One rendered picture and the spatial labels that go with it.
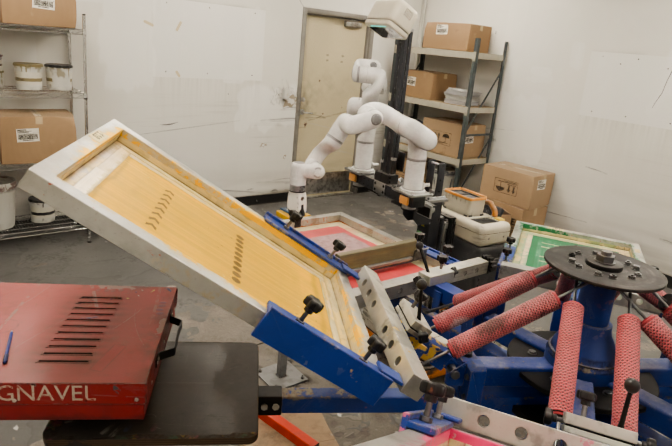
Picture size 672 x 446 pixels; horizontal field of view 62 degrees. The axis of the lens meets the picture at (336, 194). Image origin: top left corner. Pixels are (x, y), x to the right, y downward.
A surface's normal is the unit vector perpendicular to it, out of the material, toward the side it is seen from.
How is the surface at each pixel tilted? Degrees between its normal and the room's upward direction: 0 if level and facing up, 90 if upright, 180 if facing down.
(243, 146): 90
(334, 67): 90
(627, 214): 90
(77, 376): 0
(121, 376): 0
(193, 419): 0
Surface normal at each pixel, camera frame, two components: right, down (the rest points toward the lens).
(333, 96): 0.61, 0.26
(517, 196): -0.74, 0.11
